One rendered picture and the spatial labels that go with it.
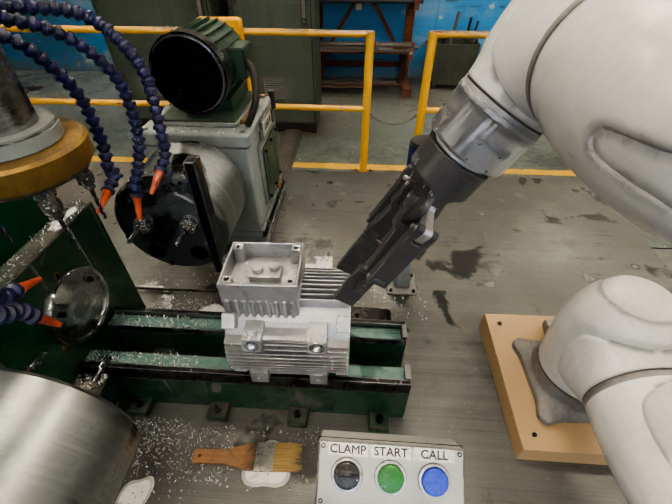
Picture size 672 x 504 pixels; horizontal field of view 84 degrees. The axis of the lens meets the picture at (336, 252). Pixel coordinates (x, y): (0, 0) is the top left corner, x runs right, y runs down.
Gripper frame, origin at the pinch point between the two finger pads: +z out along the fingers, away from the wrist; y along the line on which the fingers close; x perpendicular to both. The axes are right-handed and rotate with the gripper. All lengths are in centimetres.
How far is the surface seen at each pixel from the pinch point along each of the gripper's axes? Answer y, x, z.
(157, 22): -315, -138, 109
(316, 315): -1.2, 0.5, 12.7
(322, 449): 18.6, 2.9, 11.3
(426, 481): 21.0, 13.7, 6.0
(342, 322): 0.5, 3.8, 9.9
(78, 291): -7, -36, 38
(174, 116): -56, -41, 26
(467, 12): -506, 130, -25
